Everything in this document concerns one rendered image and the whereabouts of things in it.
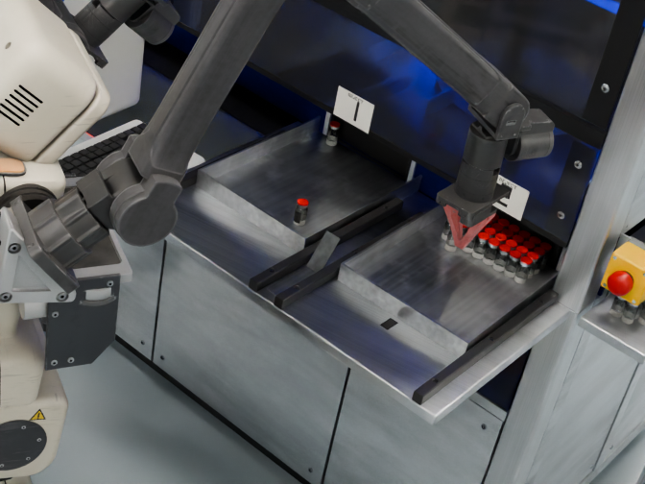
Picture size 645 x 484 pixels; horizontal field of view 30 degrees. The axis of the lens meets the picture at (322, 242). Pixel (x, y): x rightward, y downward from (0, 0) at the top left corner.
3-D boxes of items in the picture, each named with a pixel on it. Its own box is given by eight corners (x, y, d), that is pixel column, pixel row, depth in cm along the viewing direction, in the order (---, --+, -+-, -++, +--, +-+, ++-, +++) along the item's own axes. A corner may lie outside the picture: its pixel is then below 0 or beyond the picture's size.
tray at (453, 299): (449, 209, 226) (453, 194, 224) (567, 278, 214) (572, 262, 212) (337, 279, 202) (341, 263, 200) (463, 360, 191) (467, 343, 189)
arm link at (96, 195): (64, 189, 148) (77, 216, 145) (132, 142, 148) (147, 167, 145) (104, 230, 155) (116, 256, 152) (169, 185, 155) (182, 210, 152)
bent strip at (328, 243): (322, 257, 207) (327, 229, 203) (334, 266, 205) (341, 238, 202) (267, 289, 197) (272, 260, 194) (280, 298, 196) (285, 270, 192)
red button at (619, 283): (612, 281, 199) (619, 262, 196) (633, 293, 197) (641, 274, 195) (601, 290, 196) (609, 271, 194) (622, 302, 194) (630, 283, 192)
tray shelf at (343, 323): (297, 128, 245) (298, 120, 244) (589, 301, 213) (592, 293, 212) (118, 206, 212) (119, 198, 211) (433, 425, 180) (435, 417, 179)
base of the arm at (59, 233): (8, 199, 150) (29, 256, 141) (61, 161, 149) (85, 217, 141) (48, 239, 156) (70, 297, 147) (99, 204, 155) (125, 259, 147)
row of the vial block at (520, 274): (445, 232, 219) (451, 212, 216) (528, 280, 211) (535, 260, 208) (439, 237, 217) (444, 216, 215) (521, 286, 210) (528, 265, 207)
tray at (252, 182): (316, 131, 241) (319, 115, 239) (418, 190, 230) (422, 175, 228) (196, 185, 218) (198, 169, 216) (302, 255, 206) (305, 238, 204)
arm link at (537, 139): (474, 73, 168) (507, 107, 162) (542, 66, 173) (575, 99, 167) (454, 143, 175) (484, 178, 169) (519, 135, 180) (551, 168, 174)
